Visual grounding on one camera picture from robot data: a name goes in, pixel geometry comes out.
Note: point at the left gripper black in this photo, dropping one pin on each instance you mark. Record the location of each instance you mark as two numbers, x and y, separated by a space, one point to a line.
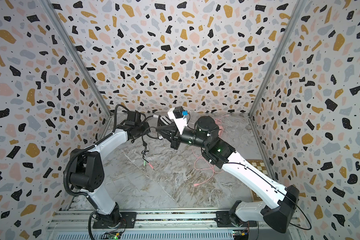
144 124

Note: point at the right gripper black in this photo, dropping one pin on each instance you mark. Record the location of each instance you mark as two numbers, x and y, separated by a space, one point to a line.
175 138

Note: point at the pink headphones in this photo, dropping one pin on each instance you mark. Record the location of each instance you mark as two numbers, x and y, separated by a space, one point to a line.
219 122

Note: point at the white black headphones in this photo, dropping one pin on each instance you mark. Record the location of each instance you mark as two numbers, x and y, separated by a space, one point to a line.
163 121

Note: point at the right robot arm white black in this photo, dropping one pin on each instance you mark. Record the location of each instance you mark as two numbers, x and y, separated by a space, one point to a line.
278 202

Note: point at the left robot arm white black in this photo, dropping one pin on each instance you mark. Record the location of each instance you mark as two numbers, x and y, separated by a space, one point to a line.
106 209

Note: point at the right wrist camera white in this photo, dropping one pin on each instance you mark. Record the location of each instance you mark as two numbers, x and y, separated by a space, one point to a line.
179 116

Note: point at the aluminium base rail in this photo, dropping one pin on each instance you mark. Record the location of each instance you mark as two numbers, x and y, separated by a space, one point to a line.
165 224

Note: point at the left corner aluminium post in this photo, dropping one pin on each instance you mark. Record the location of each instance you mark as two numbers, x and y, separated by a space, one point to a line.
53 16

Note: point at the corner aluminium post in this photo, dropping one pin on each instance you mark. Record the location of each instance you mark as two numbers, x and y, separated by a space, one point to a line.
279 51
53 16

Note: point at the right corner aluminium post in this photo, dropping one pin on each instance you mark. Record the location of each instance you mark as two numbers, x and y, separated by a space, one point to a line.
279 51

